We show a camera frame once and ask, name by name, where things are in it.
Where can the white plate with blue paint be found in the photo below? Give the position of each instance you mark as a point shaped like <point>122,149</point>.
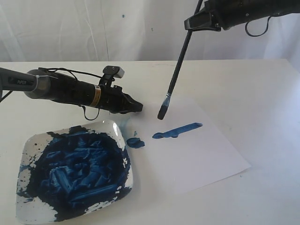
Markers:
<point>72,172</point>

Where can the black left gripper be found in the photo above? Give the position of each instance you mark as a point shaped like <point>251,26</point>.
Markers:
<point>68,90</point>

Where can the white backdrop cloth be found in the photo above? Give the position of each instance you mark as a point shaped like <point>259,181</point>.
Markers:
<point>121,30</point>

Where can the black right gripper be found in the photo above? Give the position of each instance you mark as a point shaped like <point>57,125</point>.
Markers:
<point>230,13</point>

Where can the black paintbrush silver ferrule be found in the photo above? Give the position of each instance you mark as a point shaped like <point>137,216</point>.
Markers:
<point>164,107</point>

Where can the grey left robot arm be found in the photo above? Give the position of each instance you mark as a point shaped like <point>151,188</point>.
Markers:
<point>36,83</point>

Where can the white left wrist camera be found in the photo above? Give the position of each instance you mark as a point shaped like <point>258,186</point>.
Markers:
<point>114,71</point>

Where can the white paper sheet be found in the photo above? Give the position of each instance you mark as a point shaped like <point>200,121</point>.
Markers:
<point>182,152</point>

